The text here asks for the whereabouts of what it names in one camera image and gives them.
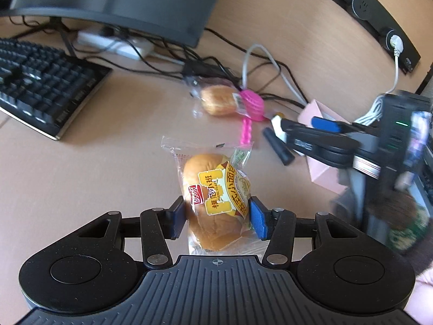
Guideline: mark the pink clothing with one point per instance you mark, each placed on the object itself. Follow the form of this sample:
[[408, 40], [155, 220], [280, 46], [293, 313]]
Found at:
[[421, 298]]

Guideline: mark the black wall socket rail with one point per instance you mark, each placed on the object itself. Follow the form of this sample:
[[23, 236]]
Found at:
[[372, 13]]

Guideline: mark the packaged bread with yellow label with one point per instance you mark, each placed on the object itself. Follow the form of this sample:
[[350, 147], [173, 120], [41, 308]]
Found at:
[[209, 189]]

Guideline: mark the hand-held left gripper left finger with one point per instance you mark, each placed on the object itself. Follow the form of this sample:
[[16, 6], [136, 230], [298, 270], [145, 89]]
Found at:
[[177, 219]]

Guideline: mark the black sock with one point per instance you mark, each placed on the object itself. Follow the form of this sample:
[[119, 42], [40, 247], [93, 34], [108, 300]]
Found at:
[[277, 144]]

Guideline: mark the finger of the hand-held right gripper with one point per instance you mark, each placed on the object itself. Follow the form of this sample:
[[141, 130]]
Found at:
[[314, 144], [326, 124]]

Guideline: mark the pink cardboard box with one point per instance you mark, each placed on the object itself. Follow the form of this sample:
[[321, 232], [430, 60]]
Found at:
[[318, 109]]

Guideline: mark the white power strip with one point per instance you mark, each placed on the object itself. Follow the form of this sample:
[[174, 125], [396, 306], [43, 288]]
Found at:
[[111, 44]]

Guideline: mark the black curved monitor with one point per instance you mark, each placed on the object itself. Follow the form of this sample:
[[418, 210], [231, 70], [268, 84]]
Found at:
[[111, 0]]

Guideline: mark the black keyboard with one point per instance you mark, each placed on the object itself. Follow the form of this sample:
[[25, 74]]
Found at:
[[40, 81]]

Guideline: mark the pink plastic strainer ladle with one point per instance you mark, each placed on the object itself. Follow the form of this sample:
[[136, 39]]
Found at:
[[252, 103]]

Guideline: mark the black power adapter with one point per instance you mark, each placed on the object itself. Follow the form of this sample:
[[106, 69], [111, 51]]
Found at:
[[203, 70]]

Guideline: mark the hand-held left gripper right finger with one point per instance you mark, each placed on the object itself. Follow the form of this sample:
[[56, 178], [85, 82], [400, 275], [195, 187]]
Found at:
[[257, 220]]

